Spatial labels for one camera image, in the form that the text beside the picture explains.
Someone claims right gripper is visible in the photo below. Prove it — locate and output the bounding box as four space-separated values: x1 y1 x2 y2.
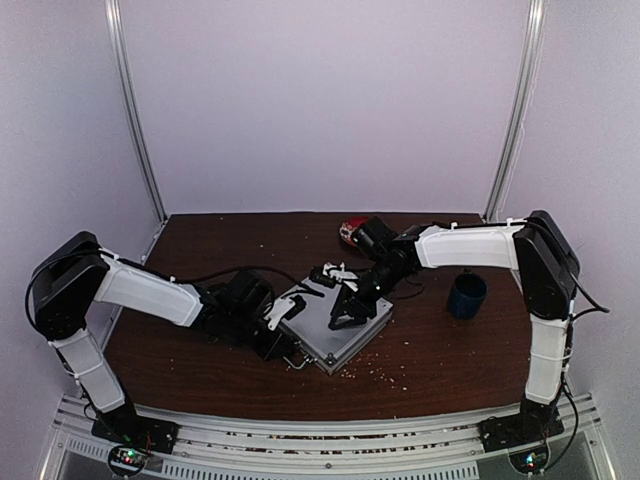
329 261 407 331

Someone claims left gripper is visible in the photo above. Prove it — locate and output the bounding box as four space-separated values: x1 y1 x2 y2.
227 307 295 362

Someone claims aluminium poker case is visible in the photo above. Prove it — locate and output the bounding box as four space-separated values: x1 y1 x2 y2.
275 278 393 376

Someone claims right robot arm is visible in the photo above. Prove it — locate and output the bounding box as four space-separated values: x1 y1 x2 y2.
288 268 531 421

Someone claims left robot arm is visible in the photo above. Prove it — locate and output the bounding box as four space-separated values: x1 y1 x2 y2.
24 231 306 444

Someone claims red decorated plate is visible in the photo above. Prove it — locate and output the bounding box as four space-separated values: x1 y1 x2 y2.
339 216 369 247

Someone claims dark blue mug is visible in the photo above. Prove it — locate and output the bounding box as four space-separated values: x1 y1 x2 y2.
446 269 488 320

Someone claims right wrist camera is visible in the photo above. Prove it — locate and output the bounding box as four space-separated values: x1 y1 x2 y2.
309 262 359 292

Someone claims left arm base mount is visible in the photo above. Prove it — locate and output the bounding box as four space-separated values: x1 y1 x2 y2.
91 417 179 478

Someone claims front aluminium rail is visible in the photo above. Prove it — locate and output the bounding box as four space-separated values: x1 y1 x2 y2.
36 394 623 479

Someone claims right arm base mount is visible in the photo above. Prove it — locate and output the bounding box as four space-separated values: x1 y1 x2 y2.
478 414 565 475

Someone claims right aluminium frame post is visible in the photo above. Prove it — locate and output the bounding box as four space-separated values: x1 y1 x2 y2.
483 0 547 221

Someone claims aluminium frame post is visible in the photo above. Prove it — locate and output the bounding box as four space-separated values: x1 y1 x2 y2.
483 0 547 221
103 0 167 224

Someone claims left aluminium frame post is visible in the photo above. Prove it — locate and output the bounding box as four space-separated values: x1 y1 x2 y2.
103 0 167 224

